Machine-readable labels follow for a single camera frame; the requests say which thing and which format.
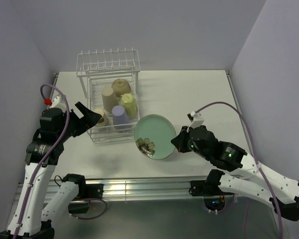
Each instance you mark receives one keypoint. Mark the small metal-lined beige cup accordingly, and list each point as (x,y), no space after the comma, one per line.
(103,121)

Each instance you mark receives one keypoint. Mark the green floral plate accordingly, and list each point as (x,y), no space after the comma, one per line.
(153,134)

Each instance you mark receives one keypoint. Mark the aluminium frame rail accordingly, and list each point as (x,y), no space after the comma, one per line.
(146,189)

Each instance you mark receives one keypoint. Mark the pale yellow mug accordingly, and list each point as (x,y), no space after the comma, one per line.
(128,101)

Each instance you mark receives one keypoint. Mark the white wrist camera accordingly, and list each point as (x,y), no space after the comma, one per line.
(196,120)
(57,102)

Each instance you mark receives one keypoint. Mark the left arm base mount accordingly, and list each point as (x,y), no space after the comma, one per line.
(92,198)

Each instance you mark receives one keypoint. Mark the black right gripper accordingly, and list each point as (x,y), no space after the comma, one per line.
(179,141)

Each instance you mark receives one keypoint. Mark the white wire dish rack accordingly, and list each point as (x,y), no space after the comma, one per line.
(99,69)

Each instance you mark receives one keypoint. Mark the beige ceramic bowl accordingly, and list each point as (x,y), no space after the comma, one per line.
(121,87)

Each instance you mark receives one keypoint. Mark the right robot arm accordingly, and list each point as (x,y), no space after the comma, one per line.
(236,172)

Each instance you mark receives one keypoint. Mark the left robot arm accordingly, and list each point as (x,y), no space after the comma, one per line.
(33,219)

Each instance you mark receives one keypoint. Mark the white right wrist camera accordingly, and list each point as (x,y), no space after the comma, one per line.
(196,120)

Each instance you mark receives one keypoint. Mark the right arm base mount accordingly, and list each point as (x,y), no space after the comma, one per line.
(205,188)

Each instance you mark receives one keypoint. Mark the brown paper-like cup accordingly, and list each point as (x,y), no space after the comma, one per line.
(109,99)

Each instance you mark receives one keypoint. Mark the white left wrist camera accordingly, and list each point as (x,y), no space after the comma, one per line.
(57,102)

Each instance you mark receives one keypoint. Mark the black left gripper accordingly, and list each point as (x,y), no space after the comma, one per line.
(89,119)

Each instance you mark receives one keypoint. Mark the lavender plastic cup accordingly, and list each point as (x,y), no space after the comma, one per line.
(120,118)

